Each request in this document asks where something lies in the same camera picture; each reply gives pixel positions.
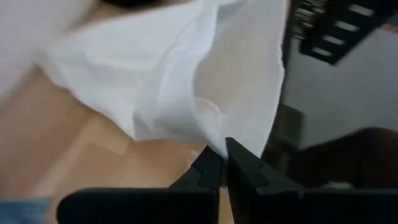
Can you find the plain white garment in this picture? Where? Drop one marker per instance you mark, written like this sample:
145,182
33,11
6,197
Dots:
155,77

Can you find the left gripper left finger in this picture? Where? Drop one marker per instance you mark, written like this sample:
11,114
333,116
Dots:
155,205

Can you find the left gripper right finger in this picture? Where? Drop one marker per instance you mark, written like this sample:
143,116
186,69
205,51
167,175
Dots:
280,205

